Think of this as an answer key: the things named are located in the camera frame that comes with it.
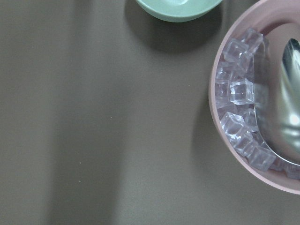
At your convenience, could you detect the clear acrylic ice cube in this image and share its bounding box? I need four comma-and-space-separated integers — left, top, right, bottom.
220, 112, 245, 140
247, 146, 276, 172
230, 78, 254, 105

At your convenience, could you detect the pink bowl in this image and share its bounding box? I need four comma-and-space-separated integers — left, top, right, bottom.
209, 0, 300, 195

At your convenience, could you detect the steel ice scoop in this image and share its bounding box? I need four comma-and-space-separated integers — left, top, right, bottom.
253, 38, 300, 165

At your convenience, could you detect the mint green bowl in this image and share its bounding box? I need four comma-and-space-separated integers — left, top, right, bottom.
136, 0, 222, 23

